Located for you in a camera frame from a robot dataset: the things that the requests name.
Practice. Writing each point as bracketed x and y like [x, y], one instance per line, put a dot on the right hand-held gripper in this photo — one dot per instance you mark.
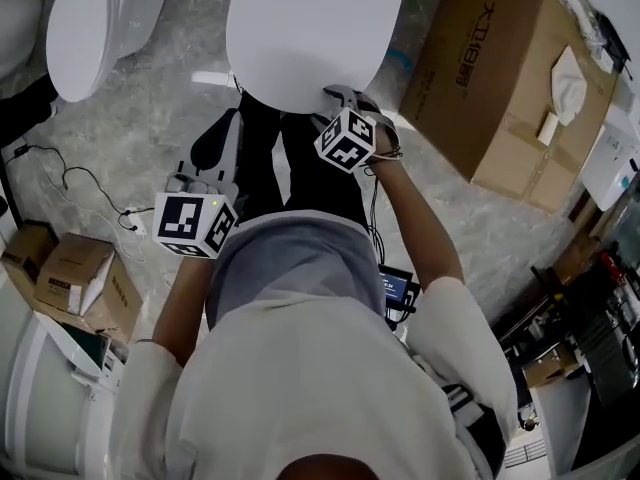
[345, 140]

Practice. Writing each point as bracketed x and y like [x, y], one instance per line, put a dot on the person's left forearm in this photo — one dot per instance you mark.
[182, 308]

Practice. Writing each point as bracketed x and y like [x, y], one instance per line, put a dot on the person's right hand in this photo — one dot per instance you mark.
[387, 140]

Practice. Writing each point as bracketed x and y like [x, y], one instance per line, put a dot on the large brown cardboard box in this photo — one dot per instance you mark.
[505, 93]

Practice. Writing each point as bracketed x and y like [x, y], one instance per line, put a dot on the person's right forearm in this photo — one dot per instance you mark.
[415, 218]

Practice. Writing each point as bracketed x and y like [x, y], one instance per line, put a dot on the small white paper piece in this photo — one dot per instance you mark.
[547, 128]

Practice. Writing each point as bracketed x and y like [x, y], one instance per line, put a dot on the white ceramic toilet bowl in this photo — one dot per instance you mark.
[17, 33]

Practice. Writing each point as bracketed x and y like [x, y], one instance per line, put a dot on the white toilet lid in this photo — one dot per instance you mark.
[310, 33]

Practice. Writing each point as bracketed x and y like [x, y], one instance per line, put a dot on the person's grey undershirt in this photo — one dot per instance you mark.
[295, 263]

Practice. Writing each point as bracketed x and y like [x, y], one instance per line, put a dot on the crumpled white paper packaging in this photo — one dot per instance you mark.
[570, 85]

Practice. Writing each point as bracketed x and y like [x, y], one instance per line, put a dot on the white boxy appliance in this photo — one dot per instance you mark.
[612, 168]

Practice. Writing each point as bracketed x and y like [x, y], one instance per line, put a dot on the open brown cardboard box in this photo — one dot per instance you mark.
[85, 283]

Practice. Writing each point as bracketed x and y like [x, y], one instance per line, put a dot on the person's white shirt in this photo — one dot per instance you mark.
[300, 388]

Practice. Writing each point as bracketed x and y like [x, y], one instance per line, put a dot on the black bundled packaging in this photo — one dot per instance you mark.
[605, 38]

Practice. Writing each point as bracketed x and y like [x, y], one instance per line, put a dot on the black metal rack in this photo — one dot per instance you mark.
[575, 328]

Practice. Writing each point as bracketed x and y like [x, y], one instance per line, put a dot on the black and white waist pack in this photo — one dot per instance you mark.
[475, 418]

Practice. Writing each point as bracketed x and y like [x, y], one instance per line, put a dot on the black device with blue screen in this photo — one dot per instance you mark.
[397, 290]

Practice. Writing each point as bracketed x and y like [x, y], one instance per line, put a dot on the person's black trousers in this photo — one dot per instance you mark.
[310, 173]

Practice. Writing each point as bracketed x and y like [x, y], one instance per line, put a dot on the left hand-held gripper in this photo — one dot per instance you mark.
[192, 223]

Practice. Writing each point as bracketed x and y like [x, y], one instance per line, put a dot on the small dark brown cardboard box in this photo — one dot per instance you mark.
[27, 253]

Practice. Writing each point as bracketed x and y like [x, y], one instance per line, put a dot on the white toilet with closed lid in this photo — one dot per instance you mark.
[90, 28]

